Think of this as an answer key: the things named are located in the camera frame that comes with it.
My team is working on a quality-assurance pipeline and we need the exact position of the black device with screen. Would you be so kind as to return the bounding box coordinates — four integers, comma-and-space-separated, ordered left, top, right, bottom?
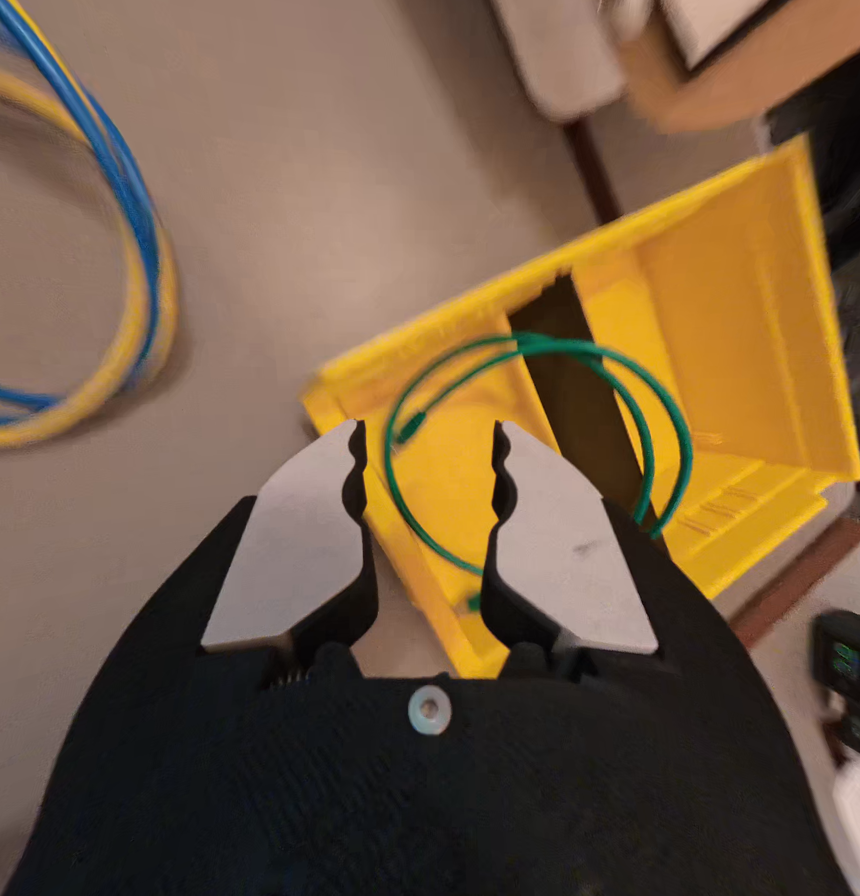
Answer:
811, 609, 860, 764

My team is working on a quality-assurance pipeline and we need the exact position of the green ethernet cable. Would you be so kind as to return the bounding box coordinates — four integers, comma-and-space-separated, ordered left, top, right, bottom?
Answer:
384, 332, 695, 613

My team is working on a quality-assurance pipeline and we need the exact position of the yellow plastic bin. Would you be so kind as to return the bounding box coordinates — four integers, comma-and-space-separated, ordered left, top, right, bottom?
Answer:
300, 136, 860, 680

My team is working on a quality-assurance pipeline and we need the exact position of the yellow ethernet cable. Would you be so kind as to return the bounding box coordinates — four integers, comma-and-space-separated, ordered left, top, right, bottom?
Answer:
0, 0, 180, 450

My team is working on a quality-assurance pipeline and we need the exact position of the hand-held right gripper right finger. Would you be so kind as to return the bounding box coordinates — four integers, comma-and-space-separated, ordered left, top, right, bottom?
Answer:
480, 420, 661, 659

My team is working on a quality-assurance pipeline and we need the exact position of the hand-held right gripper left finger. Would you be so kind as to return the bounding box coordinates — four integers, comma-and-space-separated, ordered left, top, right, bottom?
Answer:
200, 419, 381, 652

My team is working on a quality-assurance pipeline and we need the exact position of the white metal document stand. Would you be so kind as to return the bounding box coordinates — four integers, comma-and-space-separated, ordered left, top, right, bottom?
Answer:
489, 0, 627, 123

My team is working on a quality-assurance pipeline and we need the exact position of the blue ethernet cable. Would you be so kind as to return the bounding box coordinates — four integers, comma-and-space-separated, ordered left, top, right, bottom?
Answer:
0, 0, 162, 429

